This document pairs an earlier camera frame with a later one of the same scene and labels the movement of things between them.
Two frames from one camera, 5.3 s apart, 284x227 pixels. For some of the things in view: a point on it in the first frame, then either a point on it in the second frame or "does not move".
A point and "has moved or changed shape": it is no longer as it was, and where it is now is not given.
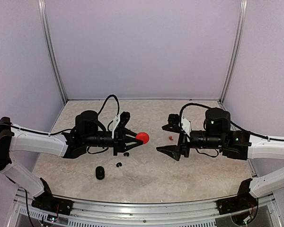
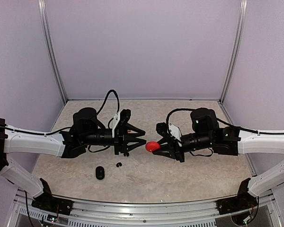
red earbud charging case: [143, 136] has moved or changed shape
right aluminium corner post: [236, 48] does not move
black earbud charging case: [100, 172] does not move
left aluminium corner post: [42, 12] does not move
